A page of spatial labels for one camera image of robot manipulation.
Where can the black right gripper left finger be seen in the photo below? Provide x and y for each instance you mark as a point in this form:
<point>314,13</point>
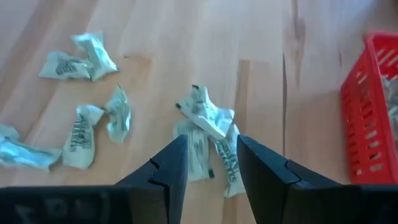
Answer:
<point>168,180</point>

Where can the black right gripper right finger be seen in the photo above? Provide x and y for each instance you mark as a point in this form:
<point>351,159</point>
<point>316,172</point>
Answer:
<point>267,186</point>

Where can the green white wrapper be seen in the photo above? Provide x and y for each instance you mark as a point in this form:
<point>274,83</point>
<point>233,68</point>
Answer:
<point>205,113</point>
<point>7,132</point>
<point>28,155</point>
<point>231,168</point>
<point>96,56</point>
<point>197,155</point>
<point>119,115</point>
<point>65,67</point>
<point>81,140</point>
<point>392,109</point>

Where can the red plastic basket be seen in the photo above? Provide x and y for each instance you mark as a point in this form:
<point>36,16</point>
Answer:
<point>357,124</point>

